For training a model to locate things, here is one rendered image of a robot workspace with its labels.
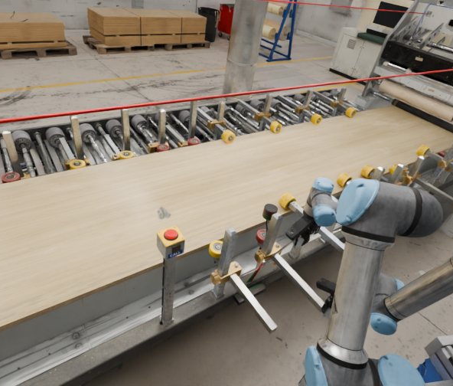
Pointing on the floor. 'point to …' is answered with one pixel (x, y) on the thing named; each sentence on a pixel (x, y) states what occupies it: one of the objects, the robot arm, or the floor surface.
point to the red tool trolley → (226, 19)
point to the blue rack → (279, 35)
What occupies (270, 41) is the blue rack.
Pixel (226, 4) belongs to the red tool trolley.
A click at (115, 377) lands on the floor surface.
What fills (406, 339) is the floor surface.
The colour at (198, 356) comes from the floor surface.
